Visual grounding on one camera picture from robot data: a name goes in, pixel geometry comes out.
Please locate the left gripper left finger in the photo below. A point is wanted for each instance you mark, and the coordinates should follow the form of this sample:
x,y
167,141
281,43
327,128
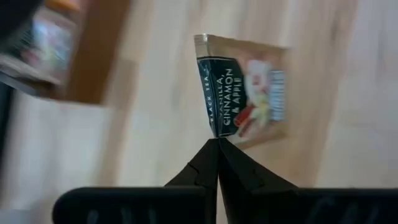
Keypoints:
x,y
186,199

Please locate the wooden tea organizer box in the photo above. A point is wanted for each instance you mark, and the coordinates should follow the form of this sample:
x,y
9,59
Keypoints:
x,y
93,62

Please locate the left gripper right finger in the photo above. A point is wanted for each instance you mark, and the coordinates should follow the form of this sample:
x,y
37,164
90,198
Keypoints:
x,y
264,199

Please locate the gold vanilla cinnamon tea packet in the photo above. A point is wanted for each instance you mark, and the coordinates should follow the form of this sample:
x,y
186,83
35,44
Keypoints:
x,y
46,49
230,93

